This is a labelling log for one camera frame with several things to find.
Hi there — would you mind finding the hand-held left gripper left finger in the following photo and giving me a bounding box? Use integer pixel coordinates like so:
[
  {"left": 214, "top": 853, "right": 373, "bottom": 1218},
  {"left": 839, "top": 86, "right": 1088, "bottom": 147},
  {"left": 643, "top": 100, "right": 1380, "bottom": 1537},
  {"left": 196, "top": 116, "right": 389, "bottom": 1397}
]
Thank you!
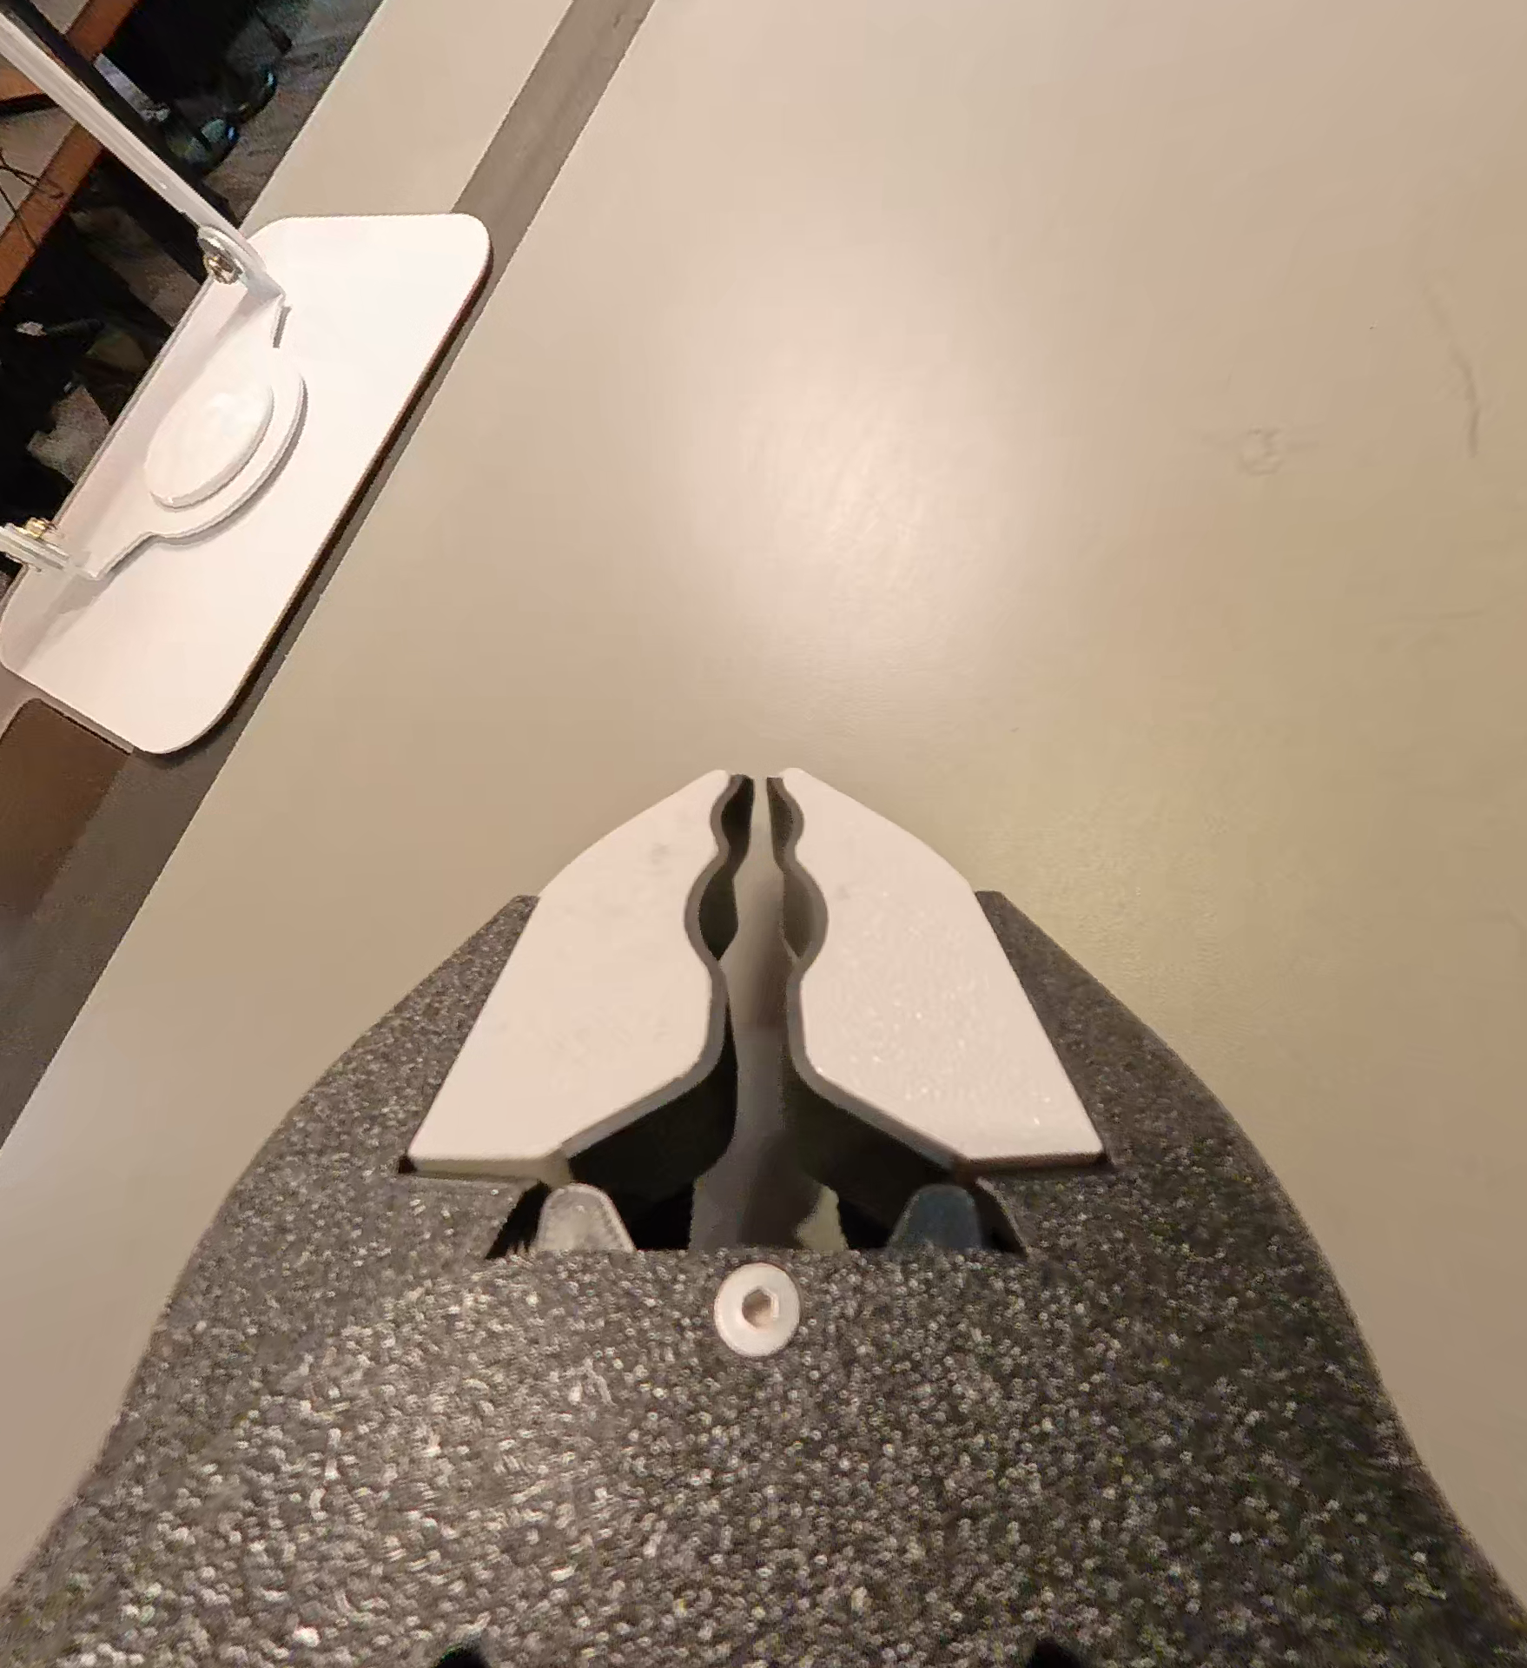
[{"left": 410, "top": 769, "right": 760, "bottom": 1179}]

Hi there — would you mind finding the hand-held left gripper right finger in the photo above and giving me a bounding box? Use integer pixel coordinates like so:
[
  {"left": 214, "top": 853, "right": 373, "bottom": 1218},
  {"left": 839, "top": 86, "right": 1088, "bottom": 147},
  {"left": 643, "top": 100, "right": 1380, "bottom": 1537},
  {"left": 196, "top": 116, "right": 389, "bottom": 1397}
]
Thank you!
[{"left": 769, "top": 768, "right": 1109, "bottom": 1179}]

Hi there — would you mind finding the white stand base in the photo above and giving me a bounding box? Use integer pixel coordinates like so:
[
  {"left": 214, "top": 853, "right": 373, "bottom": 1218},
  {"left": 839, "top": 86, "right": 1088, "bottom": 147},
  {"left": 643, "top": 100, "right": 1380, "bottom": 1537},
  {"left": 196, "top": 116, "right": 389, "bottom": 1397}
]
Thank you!
[{"left": 0, "top": 0, "right": 497, "bottom": 761}]

